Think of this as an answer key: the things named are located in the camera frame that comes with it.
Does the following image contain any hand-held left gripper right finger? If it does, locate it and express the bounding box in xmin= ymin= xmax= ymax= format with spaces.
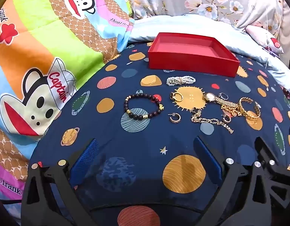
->
xmin=193 ymin=136 xmax=277 ymax=217

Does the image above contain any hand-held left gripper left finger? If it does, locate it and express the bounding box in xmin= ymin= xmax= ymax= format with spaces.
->
xmin=21 ymin=138 xmax=99 ymax=217

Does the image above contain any gold chain bracelet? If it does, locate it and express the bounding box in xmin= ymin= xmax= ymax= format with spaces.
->
xmin=191 ymin=107 xmax=234 ymax=134

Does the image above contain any gold cuff bracelet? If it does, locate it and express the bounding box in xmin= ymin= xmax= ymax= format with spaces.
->
xmin=238 ymin=97 xmax=262 ymax=122

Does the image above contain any gold wristwatch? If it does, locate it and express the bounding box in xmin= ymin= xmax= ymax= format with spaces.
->
xmin=202 ymin=92 xmax=237 ymax=117

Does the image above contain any gold ring with dark stone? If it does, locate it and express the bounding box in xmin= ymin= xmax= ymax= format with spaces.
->
xmin=170 ymin=92 xmax=184 ymax=102

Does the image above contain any dark bead bracelet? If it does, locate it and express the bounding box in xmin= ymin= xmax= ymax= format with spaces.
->
xmin=124 ymin=94 xmax=164 ymax=120

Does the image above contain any red shallow box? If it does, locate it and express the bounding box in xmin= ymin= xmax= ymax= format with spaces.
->
xmin=148 ymin=32 xmax=241 ymax=78

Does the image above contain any navy planet printed sheet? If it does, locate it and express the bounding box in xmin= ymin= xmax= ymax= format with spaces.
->
xmin=30 ymin=41 xmax=290 ymax=226

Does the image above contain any pink plush pillow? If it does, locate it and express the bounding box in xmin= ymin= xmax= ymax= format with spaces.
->
xmin=245 ymin=25 xmax=284 ymax=54

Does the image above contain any cartoon monkey printed blanket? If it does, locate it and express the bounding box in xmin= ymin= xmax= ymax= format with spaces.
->
xmin=0 ymin=0 xmax=135 ymax=217

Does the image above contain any light blue quilt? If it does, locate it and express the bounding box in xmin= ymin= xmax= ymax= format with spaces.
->
xmin=118 ymin=14 xmax=290 ymax=85

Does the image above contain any white pearl bracelet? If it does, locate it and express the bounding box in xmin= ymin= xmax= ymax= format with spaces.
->
xmin=166 ymin=76 xmax=196 ymax=87

